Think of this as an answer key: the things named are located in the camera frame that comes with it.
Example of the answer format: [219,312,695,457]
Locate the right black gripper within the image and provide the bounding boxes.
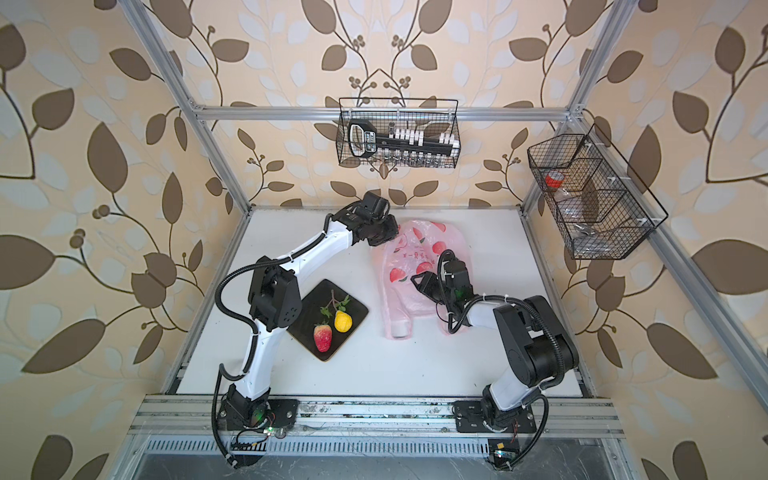
[412,270,455,305]

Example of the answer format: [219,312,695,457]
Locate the pink plastic bag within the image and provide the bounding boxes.
[371,219,478,341]

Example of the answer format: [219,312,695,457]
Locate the small yellow fake lemon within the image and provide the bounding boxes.
[320,290,353,333]

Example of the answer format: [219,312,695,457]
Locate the red fake strawberry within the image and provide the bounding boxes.
[313,323,333,353]

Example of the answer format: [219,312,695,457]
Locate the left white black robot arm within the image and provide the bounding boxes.
[213,192,398,428]

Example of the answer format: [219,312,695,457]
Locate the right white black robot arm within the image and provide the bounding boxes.
[411,249,579,433]

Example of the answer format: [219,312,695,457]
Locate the black tool set in basket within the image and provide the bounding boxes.
[346,119,461,163]

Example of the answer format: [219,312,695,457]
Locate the dark square plate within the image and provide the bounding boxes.
[288,279,369,362]

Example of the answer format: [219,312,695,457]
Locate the red capped item in basket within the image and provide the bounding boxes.
[544,170,565,191]

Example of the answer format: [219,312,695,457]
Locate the back black wire basket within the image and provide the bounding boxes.
[335,96,462,169]

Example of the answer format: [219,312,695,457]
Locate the black wire basket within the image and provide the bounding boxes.
[527,125,668,260]
[335,96,462,169]

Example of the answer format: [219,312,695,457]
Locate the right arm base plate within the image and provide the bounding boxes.
[451,399,537,434]

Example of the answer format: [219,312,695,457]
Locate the right black wire basket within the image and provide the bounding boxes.
[527,125,668,260]

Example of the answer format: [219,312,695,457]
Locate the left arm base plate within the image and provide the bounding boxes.
[216,397,299,432]

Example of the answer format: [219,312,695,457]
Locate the aluminium front rail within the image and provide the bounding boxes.
[128,394,628,439]

